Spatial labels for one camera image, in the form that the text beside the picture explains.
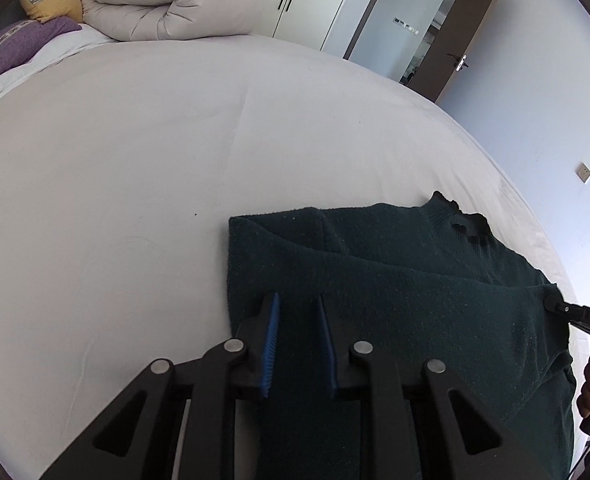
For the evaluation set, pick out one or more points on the dark green sweater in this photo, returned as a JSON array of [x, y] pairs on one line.
[[425, 300]]

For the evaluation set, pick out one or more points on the bed with white sheet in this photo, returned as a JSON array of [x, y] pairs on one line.
[[175, 160]]

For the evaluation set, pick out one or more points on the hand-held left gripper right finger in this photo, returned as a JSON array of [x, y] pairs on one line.
[[326, 340]]

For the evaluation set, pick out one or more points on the rolled beige duvet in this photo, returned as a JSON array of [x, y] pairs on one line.
[[165, 0]]

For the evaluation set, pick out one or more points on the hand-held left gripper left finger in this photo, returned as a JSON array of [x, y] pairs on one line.
[[271, 330]]

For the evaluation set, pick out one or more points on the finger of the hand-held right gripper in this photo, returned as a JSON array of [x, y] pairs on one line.
[[582, 316]]

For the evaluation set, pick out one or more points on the dark brown door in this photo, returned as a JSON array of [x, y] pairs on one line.
[[467, 35]]

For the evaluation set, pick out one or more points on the white wardrobe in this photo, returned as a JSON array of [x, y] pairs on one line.
[[320, 0]]

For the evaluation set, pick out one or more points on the purple patterned pillow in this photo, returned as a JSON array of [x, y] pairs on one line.
[[20, 45]]

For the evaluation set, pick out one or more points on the beige wall socket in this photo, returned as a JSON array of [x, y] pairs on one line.
[[584, 173]]

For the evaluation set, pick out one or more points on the yellow patterned pillow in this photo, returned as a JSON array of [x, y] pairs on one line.
[[55, 2]]

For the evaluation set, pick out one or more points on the white pillow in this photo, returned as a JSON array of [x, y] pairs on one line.
[[60, 52]]

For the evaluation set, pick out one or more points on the dark doorway frame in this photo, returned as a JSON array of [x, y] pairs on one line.
[[370, 7]]

